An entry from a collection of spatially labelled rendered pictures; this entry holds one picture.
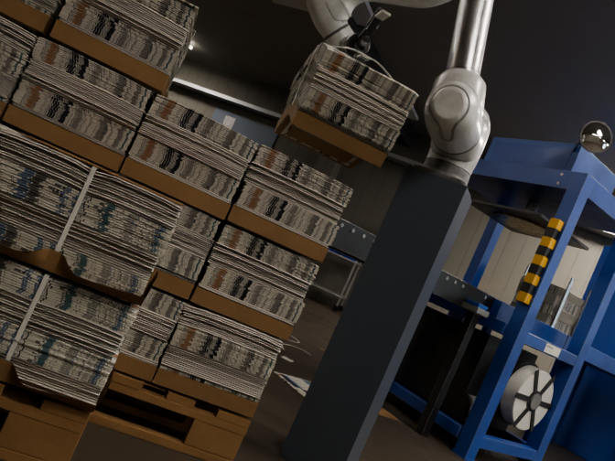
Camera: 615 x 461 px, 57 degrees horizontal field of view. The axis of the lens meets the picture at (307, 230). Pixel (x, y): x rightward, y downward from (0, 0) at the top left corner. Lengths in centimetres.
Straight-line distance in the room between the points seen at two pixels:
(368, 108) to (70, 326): 92
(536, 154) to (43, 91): 271
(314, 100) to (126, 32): 50
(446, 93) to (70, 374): 117
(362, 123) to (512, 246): 674
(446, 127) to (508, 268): 659
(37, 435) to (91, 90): 79
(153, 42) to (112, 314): 69
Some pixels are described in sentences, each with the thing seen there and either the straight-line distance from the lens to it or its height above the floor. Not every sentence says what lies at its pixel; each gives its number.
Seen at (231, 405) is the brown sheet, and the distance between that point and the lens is 159.
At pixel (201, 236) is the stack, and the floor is 54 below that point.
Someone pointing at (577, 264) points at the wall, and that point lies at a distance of 822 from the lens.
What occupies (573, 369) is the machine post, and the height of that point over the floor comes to 62.
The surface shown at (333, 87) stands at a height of 105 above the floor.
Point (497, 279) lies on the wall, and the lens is 816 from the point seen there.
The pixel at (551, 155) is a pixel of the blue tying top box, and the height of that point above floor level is 167.
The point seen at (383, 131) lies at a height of 101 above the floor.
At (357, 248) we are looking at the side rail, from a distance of 240.
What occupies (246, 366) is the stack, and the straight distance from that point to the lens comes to 156.
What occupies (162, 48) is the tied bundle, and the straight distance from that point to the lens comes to 152.
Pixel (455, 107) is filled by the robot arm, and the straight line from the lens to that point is 164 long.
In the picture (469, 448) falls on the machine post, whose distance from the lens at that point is 308.
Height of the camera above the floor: 62
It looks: 2 degrees up
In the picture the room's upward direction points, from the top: 24 degrees clockwise
